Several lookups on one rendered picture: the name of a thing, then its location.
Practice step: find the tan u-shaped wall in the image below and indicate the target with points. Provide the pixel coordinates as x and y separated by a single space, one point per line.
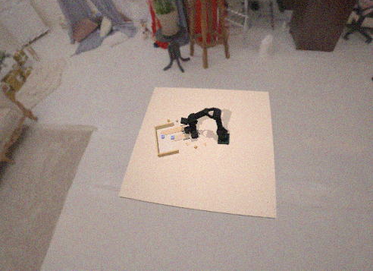
165 139

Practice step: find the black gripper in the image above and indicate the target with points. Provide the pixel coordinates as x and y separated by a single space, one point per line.
194 133

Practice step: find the tan strip with blue dots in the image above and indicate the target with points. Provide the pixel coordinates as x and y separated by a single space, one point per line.
183 136

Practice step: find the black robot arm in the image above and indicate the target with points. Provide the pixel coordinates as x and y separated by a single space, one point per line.
192 120

